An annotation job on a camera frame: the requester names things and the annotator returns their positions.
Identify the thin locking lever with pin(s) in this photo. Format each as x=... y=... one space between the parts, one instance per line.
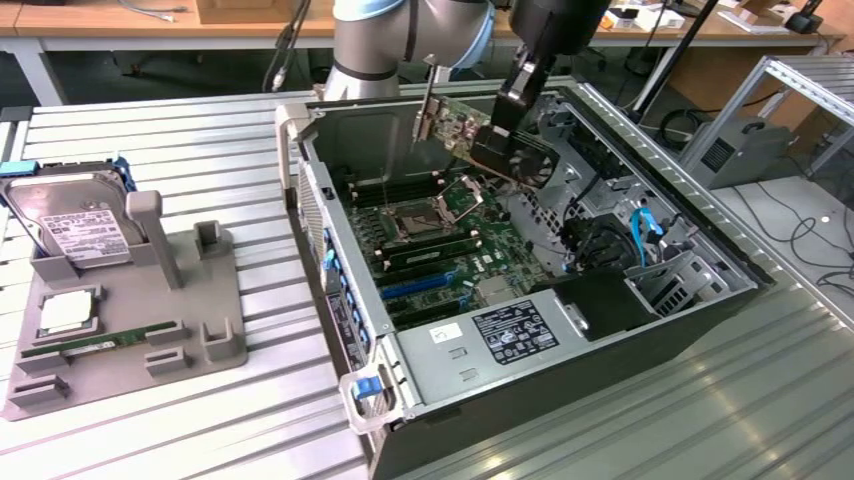
x=387 y=190

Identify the metal socket cover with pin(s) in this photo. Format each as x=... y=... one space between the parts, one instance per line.
x=460 y=195

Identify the grey parts rack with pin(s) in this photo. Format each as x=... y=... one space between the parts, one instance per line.
x=120 y=380

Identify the brown cardboard box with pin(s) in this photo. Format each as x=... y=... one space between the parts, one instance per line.
x=267 y=10

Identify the silver chipset heatsink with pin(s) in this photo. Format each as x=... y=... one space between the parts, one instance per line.
x=496 y=291

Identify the aluminium profile frame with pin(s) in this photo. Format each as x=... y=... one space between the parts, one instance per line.
x=787 y=67

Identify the dark RAM stick with label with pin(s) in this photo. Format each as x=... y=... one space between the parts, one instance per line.
x=427 y=256

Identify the dark grey table bracket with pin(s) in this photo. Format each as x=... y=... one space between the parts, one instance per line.
x=13 y=114

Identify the blue case latch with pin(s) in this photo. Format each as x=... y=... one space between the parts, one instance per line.
x=367 y=390

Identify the green RAM stick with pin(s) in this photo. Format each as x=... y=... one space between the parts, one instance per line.
x=100 y=342

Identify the black expansion slot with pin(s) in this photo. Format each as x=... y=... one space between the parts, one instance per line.
x=434 y=312
x=427 y=301

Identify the open black PC case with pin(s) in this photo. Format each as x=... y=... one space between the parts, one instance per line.
x=667 y=350

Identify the CPU socket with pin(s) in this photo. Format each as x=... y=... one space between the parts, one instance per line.
x=420 y=222

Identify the wooden desk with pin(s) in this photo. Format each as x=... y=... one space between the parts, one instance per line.
x=707 y=30
x=100 y=20

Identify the small white box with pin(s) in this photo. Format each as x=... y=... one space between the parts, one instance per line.
x=661 y=21

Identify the black RAM slot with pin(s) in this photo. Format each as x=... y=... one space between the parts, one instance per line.
x=403 y=196
x=400 y=184

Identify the green motherboard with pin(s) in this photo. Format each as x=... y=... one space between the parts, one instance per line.
x=494 y=240

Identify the small black device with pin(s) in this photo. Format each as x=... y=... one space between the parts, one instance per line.
x=801 y=22

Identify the graphics card with black fan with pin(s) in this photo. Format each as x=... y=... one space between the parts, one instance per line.
x=454 y=122

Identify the metal disk bay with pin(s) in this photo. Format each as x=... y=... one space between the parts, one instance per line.
x=674 y=295

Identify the flat cardboard box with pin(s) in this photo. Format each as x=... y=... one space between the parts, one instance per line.
x=761 y=7

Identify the grey power supply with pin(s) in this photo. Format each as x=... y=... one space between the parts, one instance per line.
x=434 y=365

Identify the blue expansion slot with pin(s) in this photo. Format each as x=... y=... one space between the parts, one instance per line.
x=414 y=286

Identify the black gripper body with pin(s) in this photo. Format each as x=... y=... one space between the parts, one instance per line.
x=560 y=25

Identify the hard disk with blue caddy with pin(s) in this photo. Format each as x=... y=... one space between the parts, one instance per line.
x=67 y=210

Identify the black tripod pole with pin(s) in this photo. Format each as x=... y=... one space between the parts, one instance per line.
x=677 y=50

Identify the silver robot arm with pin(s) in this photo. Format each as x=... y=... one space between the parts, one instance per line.
x=374 y=40

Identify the silver CPU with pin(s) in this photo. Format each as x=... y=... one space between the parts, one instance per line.
x=65 y=311

